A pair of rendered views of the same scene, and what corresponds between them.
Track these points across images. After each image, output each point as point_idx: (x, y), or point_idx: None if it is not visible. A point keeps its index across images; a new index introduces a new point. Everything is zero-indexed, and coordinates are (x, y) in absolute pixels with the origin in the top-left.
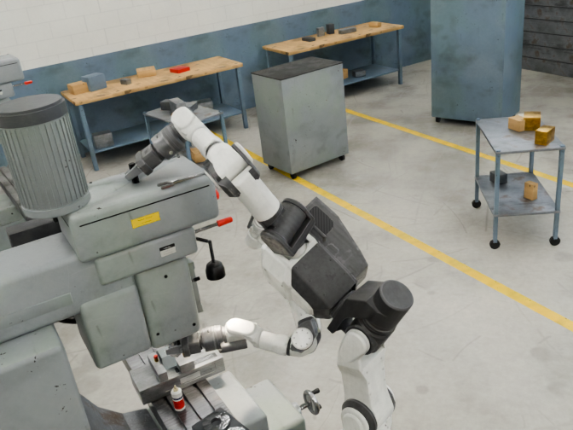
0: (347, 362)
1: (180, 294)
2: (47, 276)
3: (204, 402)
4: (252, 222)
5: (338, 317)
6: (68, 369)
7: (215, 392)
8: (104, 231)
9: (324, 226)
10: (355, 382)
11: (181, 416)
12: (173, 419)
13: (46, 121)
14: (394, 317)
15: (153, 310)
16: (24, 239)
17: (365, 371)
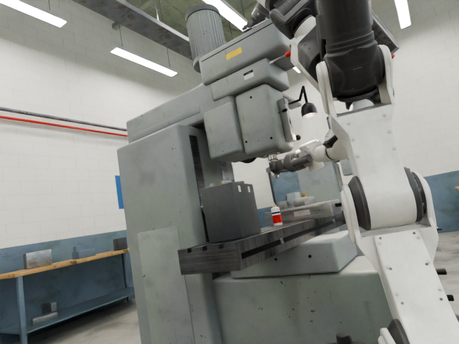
0: (329, 115)
1: (261, 112)
2: (190, 95)
3: (293, 223)
4: None
5: None
6: (178, 139)
7: (307, 220)
8: (212, 63)
9: None
10: (349, 149)
11: (271, 226)
12: (266, 227)
13: (195, 10)
14: (330, 8)
15: (243, 122)
16: None
17: (344, 121)
